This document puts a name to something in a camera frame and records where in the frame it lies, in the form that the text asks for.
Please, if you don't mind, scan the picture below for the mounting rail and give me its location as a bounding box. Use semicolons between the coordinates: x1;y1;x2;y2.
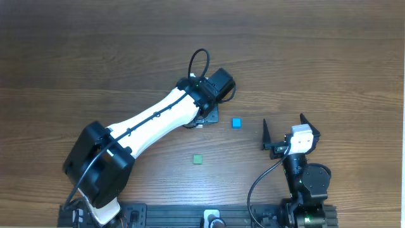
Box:
58;202;339;228

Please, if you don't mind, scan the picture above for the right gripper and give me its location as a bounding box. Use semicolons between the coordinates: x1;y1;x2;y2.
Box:
261;113;321;160

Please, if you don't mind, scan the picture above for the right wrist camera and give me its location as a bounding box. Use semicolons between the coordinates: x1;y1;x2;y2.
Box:
284;123;315;155

